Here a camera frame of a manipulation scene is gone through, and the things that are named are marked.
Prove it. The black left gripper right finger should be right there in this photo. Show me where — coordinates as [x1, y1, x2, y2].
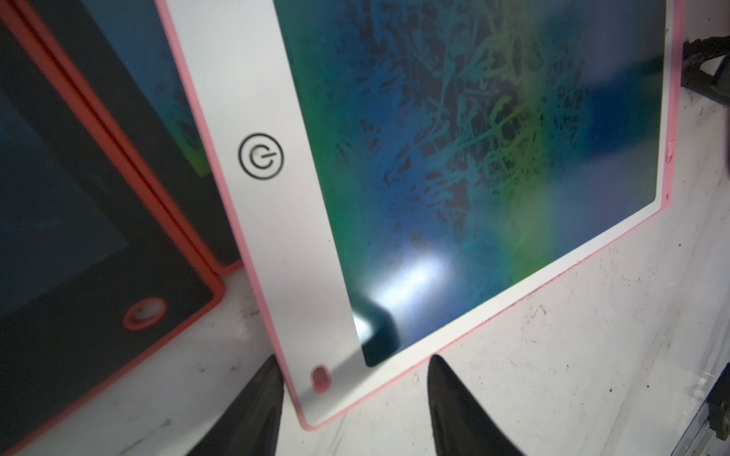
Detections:
[427, 355, 522, 456]

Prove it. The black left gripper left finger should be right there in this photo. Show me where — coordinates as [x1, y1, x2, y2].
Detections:
[187, 355, 284, 456]

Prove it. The red writing tablet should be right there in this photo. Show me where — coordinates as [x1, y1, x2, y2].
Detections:
[11, 1, 243, 276]
[1, 1, 224, 455]

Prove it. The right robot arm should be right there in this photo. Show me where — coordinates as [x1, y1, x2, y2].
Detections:
[681, 35, 729, 108]

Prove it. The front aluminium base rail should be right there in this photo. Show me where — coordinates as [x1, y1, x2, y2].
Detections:
[669, 358, 730, 456]

